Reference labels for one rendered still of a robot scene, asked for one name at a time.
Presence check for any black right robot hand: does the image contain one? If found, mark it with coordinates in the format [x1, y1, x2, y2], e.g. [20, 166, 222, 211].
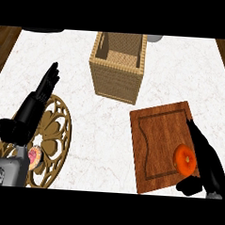
[174, 118, 225, 199]

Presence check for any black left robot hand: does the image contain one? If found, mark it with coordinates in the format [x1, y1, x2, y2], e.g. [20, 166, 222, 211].
[0, 58, 62, 149]

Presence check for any black round object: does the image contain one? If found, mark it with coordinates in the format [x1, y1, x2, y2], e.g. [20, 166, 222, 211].
[21, 25, 66, 35]

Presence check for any tan wicker basket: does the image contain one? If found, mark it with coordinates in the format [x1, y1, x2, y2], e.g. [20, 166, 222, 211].
[86, 31, 149, 106]

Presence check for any pink frosted cupcake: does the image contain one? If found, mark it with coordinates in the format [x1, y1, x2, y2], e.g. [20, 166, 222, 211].
[26, 144, 45, 172]

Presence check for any grey round object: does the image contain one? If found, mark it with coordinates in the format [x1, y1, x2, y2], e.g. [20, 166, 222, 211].
[146, 34, 165, 44]

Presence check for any brown wooden cutting board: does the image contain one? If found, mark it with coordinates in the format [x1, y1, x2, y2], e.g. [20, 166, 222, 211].
[123, 97, 205, 198]

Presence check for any gold ornate round trivet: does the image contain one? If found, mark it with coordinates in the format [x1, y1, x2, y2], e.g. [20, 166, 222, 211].
[0, 90, 75, 191]

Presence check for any orange squash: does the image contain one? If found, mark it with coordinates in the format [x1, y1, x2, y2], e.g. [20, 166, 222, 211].
[171, 143, 200, 178]

